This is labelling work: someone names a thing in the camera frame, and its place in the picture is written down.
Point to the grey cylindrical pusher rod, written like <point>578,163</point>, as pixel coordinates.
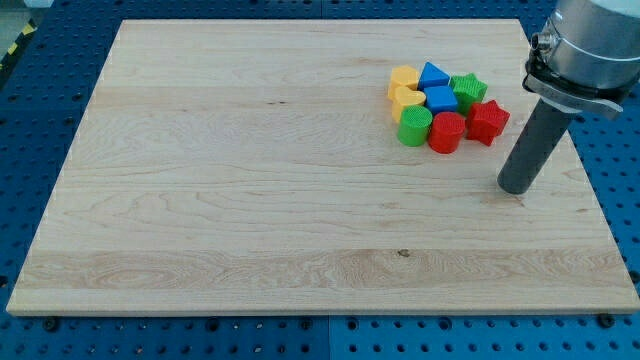
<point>544,129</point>

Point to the blue cube block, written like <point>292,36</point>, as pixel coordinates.
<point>440,99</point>

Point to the yellow hexagon block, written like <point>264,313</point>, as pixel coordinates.
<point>402,76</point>

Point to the light wooden board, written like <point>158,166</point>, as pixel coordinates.
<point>252,168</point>

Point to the red cylinder block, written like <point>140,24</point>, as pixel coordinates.
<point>446,132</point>

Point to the green star block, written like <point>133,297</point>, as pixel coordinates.
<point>467,89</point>

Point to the yellow heart block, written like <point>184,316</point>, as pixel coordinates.
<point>403,97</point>

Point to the blue triangle block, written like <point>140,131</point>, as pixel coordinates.
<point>432,76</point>

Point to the green cylinder block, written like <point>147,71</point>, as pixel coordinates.
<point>414,126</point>

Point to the red star block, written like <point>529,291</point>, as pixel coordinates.
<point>486,121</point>

